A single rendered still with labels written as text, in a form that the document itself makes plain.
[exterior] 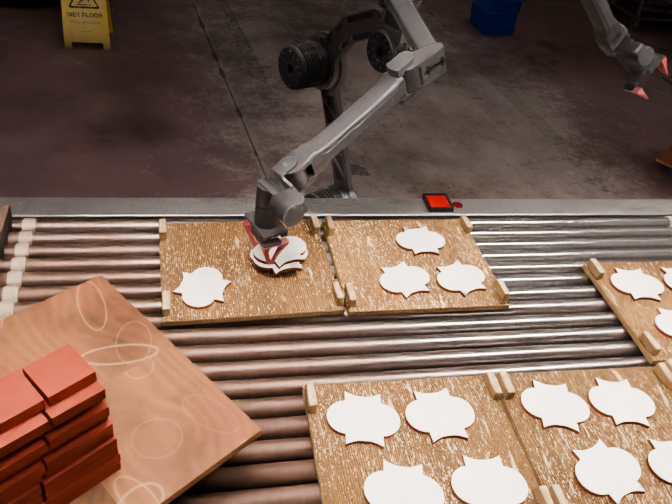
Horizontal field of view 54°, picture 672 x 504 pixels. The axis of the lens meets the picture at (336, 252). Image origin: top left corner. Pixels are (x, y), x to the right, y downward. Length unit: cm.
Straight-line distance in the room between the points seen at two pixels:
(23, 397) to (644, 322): 141
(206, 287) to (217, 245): 17
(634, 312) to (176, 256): 115
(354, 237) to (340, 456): 67
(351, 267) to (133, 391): 67
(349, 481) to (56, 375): 56
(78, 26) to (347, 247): 358
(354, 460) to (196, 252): 67
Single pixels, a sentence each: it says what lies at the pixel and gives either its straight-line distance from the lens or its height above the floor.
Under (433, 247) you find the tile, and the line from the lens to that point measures 176.
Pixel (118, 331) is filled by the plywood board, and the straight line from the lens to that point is 132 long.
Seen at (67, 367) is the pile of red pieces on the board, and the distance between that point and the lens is 97.
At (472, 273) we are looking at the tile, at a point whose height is 95.
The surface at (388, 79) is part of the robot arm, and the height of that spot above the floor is 135.
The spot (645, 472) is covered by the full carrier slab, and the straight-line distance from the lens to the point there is 148.
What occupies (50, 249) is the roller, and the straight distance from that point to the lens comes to 172.
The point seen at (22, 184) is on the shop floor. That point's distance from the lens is 363.
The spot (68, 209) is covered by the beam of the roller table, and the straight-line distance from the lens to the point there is 184.
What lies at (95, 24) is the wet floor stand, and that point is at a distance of 498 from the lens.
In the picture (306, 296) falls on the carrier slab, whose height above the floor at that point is 94.
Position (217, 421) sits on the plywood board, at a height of 104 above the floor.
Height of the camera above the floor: 199
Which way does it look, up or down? 39 degrees down
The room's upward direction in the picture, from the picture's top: 10 degrees clockwise
